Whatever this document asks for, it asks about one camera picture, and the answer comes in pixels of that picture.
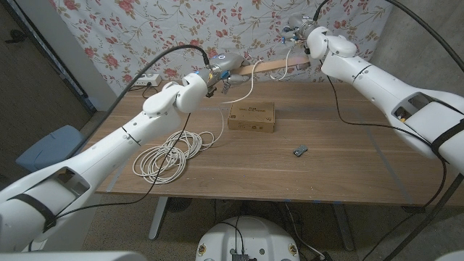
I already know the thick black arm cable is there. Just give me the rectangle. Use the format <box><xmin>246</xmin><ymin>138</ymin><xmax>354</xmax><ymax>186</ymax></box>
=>
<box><xmin>313</xmin><ymin>0</ymin><xmax>464</xmax><ymax>261</ymax></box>
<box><xmin>67</xmin><ymin>43</ymin><xmax>212</xmax><ymax>157</ymax></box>

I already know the floral print backdrop cloth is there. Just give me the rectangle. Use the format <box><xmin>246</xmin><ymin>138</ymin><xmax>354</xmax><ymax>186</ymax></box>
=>
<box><xmin>49</xmin><ymin>0</ymin><xmax>394</xmax><ymax>92</ymax></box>

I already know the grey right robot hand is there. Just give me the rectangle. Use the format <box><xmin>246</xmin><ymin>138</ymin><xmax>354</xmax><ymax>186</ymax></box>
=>
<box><xmin>281</xmin><ymin>14</ymin><xmax>320</xmax><ymax>47</ymax></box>

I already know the white Ethernet cable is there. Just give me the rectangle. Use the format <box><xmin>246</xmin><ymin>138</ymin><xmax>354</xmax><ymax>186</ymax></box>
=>
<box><xmin>132</xmin><ymin>49</ymin><xmax>293</xmax><ymax>186</ymax></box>

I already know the grey metal table leg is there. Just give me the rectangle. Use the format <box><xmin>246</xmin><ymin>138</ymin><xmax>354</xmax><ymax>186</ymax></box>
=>
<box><xmin>332</xmin><ymin>202</ymin><xmax>357</xmax><ymax>252</ymax></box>
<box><xmin>148</xmin><ymin>196</ymin><xmax>170</xmax><ymax>241</ymax></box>

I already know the black door handle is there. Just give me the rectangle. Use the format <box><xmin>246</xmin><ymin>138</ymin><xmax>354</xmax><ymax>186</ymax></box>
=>
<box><xmin>4</xmin><ymin>29</ymin><xmax>28</xmax><ymax>45</ymax></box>

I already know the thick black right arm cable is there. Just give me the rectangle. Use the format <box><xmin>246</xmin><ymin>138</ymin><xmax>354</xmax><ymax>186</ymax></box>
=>
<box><xmin>313</xmin><ymin>0</ymin><xmax>464</xmax><ymax>261</ymax></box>

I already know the brown cardboard package box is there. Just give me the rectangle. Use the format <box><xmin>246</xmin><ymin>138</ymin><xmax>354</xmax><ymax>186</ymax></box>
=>
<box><xmin>227</xmin><ymin>101</ymin><xmax>276</xmax><ymax>134</ymax></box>

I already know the blue padded stool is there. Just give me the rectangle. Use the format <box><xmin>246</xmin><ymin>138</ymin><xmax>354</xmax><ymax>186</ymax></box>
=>
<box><xmin>14</xmin><ymin>125</ymin><xmax>87</xmax><ymax>171</ymax></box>

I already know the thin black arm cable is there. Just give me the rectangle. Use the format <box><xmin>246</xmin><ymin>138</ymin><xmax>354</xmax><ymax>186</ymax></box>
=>
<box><xmin>54</xmin><ymin>111</ymin><xmax>192</xmax><ymax>220</ymax></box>
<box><xmin>318</xmin><ymin>59</ymin><xmax>449</xmax><ymax>208</ymax></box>

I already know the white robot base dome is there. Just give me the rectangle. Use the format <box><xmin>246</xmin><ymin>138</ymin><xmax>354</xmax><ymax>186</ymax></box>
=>
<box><xmin>195</xmin><ymin>215</ymin><xmax>301</xmax><ymax>261</ymax></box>

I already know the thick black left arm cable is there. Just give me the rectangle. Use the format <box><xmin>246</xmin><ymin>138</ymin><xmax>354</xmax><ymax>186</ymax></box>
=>
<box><xmin>67</xmin><ymin>43</ymin><xmax>212</xmax><ymax>157</ymax></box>

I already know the white power strip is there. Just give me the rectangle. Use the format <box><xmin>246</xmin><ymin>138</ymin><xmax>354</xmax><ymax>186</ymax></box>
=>
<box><xmin>132</xmin><ymin>73</ymin><xmax>163</xmax><ymax>88</ymax></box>

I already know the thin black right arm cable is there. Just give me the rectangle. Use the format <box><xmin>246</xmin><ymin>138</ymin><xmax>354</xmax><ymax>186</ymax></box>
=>
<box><xmin>318</xmin><ymin>59</ymin><xmax>449</xmax><ymax>208</ymax></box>

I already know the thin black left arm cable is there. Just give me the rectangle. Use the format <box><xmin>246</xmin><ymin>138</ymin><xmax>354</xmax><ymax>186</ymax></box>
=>
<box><xmin>54</xmin><ymin>111</ymin><xmax>192</xmax><ymax>220</ymax></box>

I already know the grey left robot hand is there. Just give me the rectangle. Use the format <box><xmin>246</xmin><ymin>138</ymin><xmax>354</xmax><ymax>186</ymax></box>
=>
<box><xmin>204</xmin><ymin>52</ymin><xmax>252</xmax><ymax>95</ymax></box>

